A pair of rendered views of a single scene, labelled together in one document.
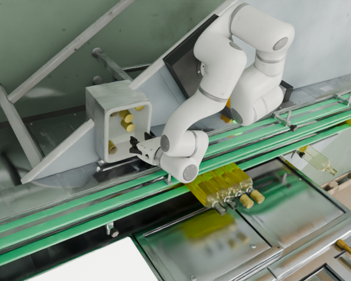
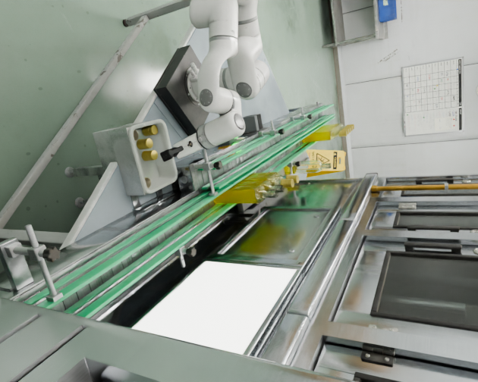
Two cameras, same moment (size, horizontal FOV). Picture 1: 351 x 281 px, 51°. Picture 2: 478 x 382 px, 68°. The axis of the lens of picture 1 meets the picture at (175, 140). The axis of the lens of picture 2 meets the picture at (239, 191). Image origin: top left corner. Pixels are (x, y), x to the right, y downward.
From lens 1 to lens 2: 0.69 m
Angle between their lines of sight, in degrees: 27
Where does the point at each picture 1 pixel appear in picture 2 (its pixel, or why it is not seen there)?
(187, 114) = (213, 57)
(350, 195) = not seen: hidden behind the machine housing
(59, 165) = (98, 217)
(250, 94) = (249, 51)
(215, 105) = (232, 44)
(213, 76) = (219, 19)
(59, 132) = not seen: hidden behind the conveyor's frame
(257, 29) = not seen: outside the picture
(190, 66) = (180, 89)
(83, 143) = (113, 187)
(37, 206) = (97, 247)
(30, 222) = (99, 261)
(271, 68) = (252, 28)
